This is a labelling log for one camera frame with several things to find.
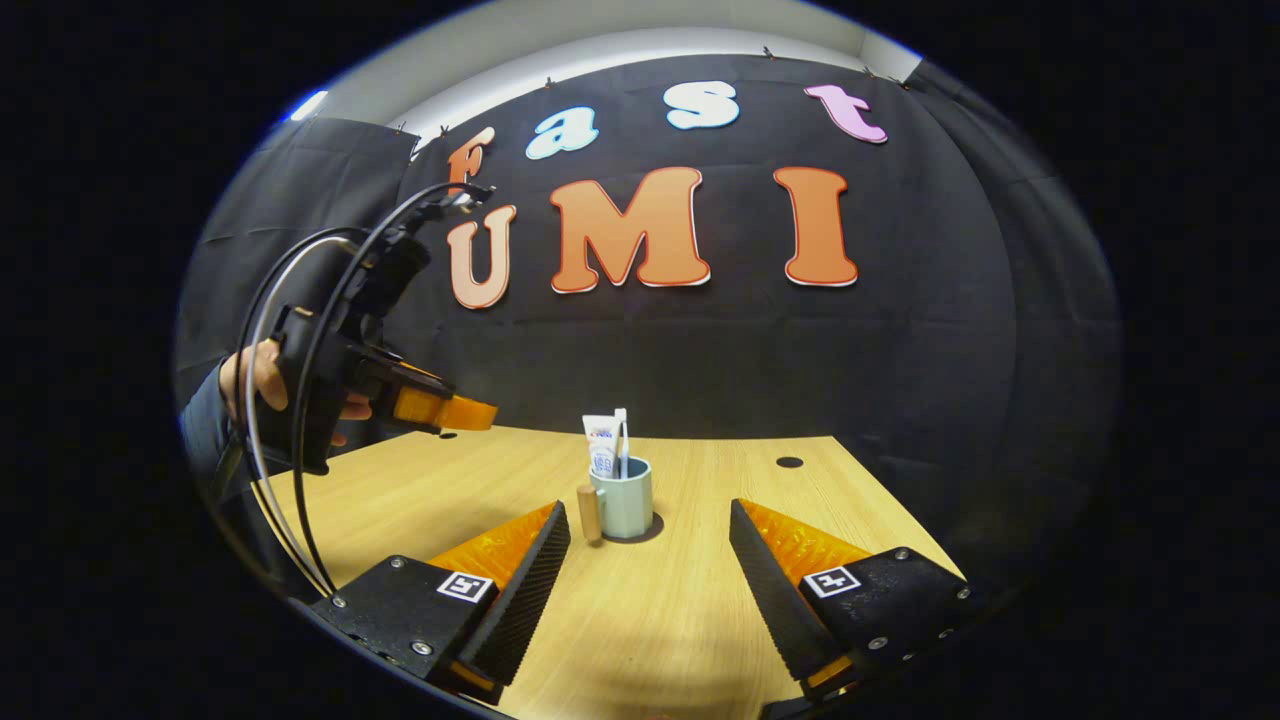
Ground white toothpaste tube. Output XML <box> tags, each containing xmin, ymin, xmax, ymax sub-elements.
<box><xmin>583</xmin><ymin>413</ymin><xmax>621</xmax><ymax>481</ymax></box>

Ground light blue cup wooden handle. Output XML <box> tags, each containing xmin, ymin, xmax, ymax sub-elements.
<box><xmin>577</xmin><ymin>455</ymin><xmax>656</xmax><ymax>546</ymax></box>

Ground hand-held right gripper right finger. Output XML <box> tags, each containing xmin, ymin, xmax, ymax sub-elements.
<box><xmin>728</xmin><ymin>498</ymin><xmax>986</xmax><ymax>701</ymax></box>

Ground dark brown round coaster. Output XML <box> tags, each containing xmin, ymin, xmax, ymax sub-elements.
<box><xmin>600</xmin><ymin>510</ymin><xmax>666</xmax><ymax>546</ymax></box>

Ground white cable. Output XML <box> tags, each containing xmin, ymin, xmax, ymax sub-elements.
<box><xmin>244</xmin><ymin>232</ymin><xmax>361</xmax><ymax>596</ymax></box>

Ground wooden desktop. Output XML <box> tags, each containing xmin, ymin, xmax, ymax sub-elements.
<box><xmin>255</xmin><ymin>425</ymin><xmax>966</xmax><ymax>720</ymax></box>

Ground black cable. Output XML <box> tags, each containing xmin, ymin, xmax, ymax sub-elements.
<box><xmin>290</xmin><ymin>183</ymin><xmax>496</xmax><ymax>599</ymax></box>

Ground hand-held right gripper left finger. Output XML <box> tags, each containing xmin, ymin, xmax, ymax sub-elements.
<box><xmin>310</xmin><ymin>500</ymin><xmax>571</xmax><ymax>706</ymax></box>

